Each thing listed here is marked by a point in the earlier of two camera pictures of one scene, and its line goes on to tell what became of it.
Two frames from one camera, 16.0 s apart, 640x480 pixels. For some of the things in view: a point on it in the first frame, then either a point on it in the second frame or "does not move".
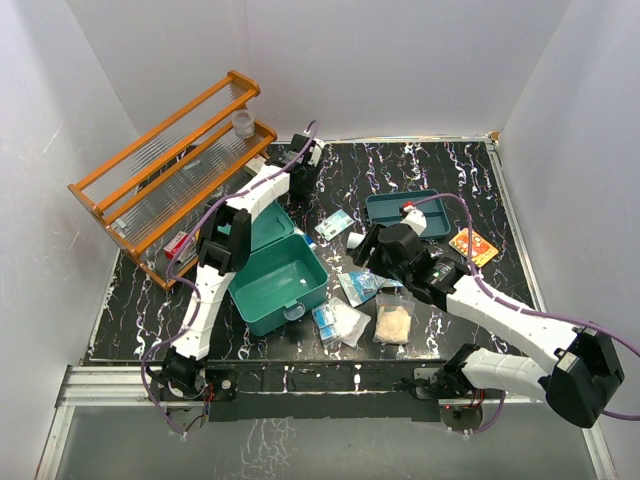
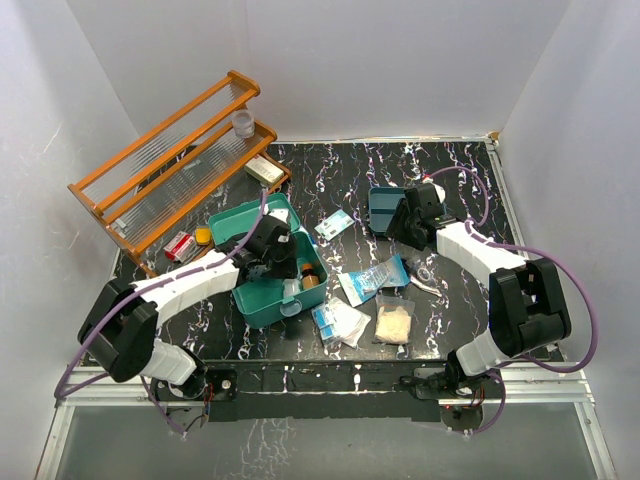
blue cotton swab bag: (360, 285) does not move
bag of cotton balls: (394, 316) does not move
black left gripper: (306, 189) -> (287, 268)
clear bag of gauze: (338, 323) does not move
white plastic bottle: (354, 239) -> (291, 286)
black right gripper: (365, 251) -> (396, 229)
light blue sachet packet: (335, 224) does not move
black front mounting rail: (319, 390) does not move
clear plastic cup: (243, 123) does not move
